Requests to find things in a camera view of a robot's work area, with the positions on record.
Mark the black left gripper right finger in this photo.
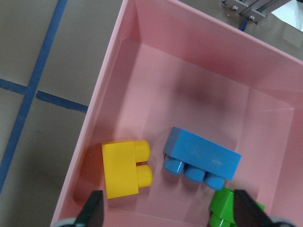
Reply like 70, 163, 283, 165
233, 190, 273, 227

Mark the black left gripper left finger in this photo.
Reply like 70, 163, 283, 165
75, 190, 104, 227

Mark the green toy block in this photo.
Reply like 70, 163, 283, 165
208, 186, 265, 227

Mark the yellow toy block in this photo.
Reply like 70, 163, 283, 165
101, 140, 153, 199

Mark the blue toy block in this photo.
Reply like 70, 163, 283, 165
163, 127, 241, 191

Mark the pink plastic box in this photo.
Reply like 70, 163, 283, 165
52, 0, 303, 227

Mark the aluminium frame post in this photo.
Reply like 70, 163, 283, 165
222, 0, 290, 23

